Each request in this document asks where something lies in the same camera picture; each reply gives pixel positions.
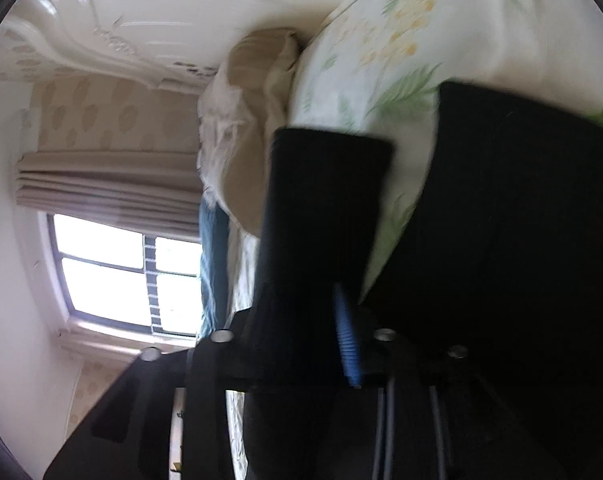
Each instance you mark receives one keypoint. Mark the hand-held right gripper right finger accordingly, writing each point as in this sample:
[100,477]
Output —
[349,350]

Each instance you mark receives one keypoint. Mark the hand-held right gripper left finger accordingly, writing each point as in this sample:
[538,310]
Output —
[207,360]

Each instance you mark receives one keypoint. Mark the black pants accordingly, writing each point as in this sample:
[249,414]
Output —
[321,200]

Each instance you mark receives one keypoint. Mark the blue blanket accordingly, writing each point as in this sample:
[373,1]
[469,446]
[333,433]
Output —
[212,260]

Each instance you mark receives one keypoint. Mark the dark framed window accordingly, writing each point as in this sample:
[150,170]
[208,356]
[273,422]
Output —
[101,260]

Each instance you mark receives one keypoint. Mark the beige curtain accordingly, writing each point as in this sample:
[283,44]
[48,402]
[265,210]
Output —
[106,185]

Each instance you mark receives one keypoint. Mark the beige pillow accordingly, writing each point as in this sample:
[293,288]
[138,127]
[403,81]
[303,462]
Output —
[251,110]

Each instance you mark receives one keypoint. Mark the floral bed sheet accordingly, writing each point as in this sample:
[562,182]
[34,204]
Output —
[381,60]

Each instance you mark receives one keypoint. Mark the white carved headboard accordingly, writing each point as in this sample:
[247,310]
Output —
[156,10]

